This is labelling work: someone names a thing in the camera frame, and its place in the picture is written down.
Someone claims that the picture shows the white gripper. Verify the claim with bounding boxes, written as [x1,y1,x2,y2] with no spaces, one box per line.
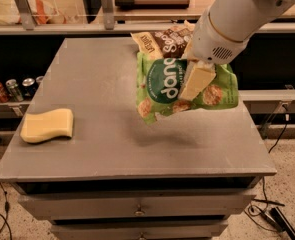
[178,9,248,101]

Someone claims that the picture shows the green rice chip bag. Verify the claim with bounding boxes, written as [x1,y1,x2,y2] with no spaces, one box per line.
[136,52,238,124]

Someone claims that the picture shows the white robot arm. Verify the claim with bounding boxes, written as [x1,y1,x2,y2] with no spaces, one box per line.
[178,0,295,101]

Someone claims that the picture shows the brown chip bag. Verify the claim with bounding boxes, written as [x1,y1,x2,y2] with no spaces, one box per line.
[131,21,195,59]

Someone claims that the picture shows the orange white snack bag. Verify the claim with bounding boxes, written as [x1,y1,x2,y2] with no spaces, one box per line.
[28,0,66,24]

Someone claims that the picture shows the grey drawer cabinet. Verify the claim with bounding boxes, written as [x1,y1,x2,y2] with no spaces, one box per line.
[0,38,275,240]

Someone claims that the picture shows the dark soda can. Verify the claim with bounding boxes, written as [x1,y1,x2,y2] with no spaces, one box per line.
[22,78,38,97]

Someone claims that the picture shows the black power strip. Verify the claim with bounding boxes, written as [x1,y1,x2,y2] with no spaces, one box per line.
[270,207,295,240]

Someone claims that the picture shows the yellow sponge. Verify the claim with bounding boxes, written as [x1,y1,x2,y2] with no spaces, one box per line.
[20,108,74,143]

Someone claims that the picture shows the silver soda can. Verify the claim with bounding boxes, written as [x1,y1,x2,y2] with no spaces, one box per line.
[6,79,24,102]

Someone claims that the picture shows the middle metal bracket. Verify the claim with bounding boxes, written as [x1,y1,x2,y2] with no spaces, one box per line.
[101,0,115,30]

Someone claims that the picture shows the metal bracket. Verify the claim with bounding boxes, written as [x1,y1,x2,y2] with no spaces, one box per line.
[101,0,115,30]
[14,0,36,30]

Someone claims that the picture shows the left metal bracket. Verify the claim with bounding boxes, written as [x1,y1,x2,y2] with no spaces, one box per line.
[14,0,36,30]

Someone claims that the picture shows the black cable on left floor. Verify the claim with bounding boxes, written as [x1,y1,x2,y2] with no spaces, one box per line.
[0,166,14,240]

